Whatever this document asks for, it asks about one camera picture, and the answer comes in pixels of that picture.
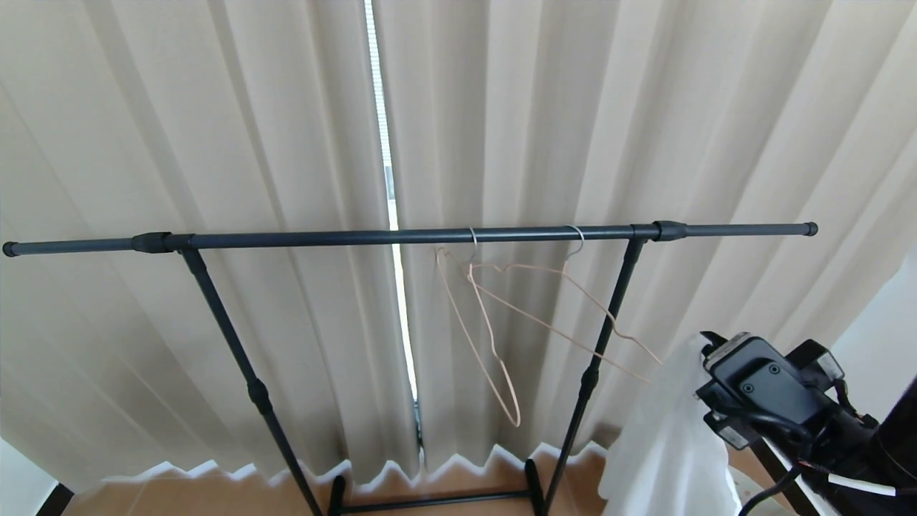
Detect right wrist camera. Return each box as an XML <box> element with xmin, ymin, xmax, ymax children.
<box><xmin>698</xmin><ymin>331</ymin><xmax>835</xmax><ymax>427</ymax></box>

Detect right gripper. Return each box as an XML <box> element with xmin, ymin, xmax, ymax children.
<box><xmin>693</xmin><ymin>389</ymin><xmax>826</xmax><ymax>461</ymax></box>

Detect pink clothes hanger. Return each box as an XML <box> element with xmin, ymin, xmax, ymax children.
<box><xmin>467</xmin><ymin>225</ymin><xmax>665</xmax><ymax>384</ymax></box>
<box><xmin>434</xmin><ymin>226</ymin><xmax>522</xmax><ymax>429</ymax></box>

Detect beige curtain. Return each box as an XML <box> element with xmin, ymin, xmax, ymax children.
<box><xmin>0</xmin><ymin>0</ymin><xmax>917</xmax><ymax>495</ymax></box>

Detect black clothes rack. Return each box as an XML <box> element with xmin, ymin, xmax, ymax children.
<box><xmin>0</xmin><ymin>221</ymin><xmax>819</xmax><ymax>516</ymax></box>

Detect white printed t-shirt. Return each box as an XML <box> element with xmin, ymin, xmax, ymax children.
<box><xmin>598</xmin><ymin>333</ymin><xmax>742</xmax><ymax>516</ymax></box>

